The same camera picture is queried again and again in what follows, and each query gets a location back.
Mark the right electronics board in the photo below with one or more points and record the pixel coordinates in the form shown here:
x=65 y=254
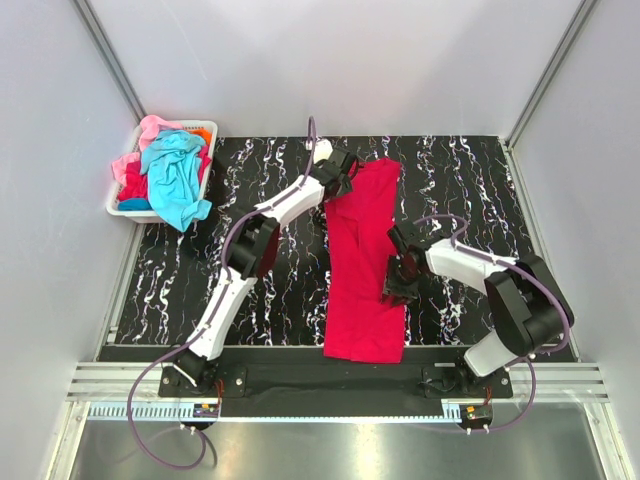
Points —
x=476 y=412

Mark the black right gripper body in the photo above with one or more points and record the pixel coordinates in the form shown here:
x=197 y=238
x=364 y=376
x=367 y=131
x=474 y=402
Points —
x=399 y=279

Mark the orange t-shirt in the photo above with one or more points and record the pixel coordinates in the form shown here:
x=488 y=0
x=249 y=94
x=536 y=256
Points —
x=205 y=134

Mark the red t-shirt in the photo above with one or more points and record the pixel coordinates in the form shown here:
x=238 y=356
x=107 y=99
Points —
x=360 y=325

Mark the electronics board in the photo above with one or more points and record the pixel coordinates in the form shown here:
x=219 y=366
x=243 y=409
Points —
x=206 y=410
x=476 y=412

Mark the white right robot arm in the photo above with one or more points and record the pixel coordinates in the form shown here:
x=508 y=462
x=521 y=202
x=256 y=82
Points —
x=527 y=305

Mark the light blue t-shirt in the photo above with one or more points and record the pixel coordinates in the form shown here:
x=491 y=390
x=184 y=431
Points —
x=171 y=163

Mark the white plastic laundry basket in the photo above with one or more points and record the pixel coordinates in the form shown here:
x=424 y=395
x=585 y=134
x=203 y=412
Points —
x=148 y=216

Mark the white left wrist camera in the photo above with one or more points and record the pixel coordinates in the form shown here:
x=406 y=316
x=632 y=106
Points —
x=320 y=149

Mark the magenta t-shirt in basket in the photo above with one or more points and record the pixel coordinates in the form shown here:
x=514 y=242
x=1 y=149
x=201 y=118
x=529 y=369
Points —
x=136 y=184

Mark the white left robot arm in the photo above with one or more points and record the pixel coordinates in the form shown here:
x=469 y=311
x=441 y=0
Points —
x=249 y=251

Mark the white slotted cable duct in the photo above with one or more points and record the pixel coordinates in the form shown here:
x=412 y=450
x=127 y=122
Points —
x=166 y=412

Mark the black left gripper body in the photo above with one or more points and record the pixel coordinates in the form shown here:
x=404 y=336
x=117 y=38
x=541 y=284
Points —
x=343 y=184

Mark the left electronics board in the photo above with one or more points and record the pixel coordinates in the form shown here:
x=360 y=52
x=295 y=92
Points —
x=206 y=410

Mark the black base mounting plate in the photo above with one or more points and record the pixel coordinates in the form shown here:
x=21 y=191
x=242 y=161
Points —
x=300 y=382

